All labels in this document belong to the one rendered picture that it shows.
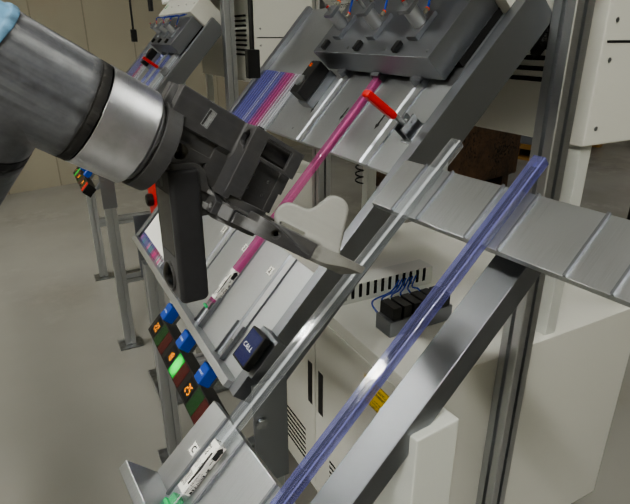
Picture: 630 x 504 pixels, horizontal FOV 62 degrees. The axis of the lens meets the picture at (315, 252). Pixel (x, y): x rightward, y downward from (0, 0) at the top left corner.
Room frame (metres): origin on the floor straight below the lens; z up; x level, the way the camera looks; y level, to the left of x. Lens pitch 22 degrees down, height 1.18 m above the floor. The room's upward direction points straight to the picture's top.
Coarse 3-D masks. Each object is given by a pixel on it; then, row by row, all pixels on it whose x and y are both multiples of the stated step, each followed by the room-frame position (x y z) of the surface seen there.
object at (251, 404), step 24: (456, 144) 0.60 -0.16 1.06; (432, 168) 0.59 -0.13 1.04; (408, 216) 0.57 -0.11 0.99; (384, 240) 0.55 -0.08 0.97; (360, 264) 0.53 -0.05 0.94; (336, 288) 0.52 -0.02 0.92; (312, 336) 0.50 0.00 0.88; (288, 360) 0.48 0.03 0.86; (264, 384) 0.47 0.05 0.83; (240, 408) 0.46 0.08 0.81
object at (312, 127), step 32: (320, 32) 1.29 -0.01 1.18; (288, 64) 1.30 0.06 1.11; (352, 96) 0.98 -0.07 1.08; (384, 96) 0.91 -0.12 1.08; (416, 96) 0.84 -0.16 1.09; (288, 128) 1.07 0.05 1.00; (320, 128) 0.98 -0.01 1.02; (352, 128) 0.91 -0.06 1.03; (384, 128) 0.84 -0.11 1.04; (352, 160) 0.84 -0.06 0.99; (384, 160) 0.78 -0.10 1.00
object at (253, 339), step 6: (252, 330) 0.62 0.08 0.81; (246, 336) 0.62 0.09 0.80; (252, 336) 0.61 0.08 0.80; (258, 336) 0.60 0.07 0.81; (246, 342) 0.61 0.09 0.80; (252, 342) 0.60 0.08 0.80; (258, 342) 0.59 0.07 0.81; (240, 348) 0.61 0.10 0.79; (246, 348) 0.60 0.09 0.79; (252, 348) 0.59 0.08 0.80; (234, 354) 0.61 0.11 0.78; (240, 354) 0.60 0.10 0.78; (246, 354) 0.59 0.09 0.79; (240, 360) 0.59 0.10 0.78; (246, 360) 0.58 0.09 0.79
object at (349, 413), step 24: (528, 168) 0.51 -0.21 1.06; (504, 216) 0.49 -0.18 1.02; (480, 240) 0.47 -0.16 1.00; (456, 264) 0.46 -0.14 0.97; (432, 312) 0.44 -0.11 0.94; (408, 336) 0.42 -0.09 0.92; (384, 360) 0.42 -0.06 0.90; (360, 384) 0.41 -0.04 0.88; (360, 408) 0.39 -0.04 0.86; (336, 432) 0.38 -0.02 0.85; (312, 456) 0.37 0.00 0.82; (288, 480) 0.36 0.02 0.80
